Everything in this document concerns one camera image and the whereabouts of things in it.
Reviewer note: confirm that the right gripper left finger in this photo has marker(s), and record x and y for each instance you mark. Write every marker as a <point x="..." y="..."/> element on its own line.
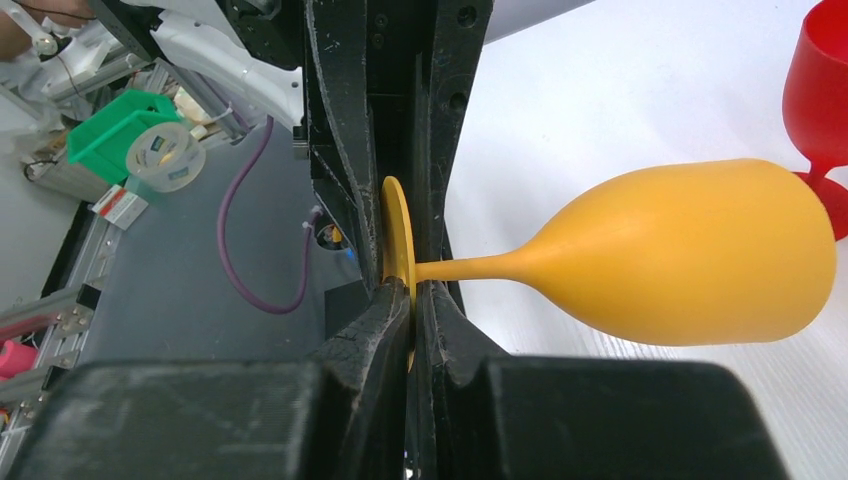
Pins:
<point x="339" y="413"/>

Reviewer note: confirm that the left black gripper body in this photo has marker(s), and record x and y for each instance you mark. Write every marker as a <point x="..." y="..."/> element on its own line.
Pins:
<point x="394" y="42"/>

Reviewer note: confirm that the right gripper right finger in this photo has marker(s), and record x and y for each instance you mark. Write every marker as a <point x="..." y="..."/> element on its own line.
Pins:
<point x="487" y="414"/>

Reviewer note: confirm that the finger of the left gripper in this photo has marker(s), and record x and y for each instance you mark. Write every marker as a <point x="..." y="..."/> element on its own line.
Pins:
<point x="337" y="33"/>
<point x="454" y="33"/>

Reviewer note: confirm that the yellow wine glass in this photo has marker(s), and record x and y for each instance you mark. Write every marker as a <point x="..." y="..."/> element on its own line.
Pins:
<point x="705" y="260"/>

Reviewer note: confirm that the red plastic wine glass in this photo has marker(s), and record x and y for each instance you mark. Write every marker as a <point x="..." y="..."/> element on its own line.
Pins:
<point x="814" y="104"/>

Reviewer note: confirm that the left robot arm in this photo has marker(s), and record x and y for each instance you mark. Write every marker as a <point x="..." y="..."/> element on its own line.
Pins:
<point x="247" y="48"/>

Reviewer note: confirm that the clear tape roll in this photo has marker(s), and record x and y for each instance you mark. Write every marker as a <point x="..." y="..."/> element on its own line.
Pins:
<point x="166" y="157"/>

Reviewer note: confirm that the green plastic bin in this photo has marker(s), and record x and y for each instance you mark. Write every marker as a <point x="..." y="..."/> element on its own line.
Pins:
<point x="101" y="143"/>

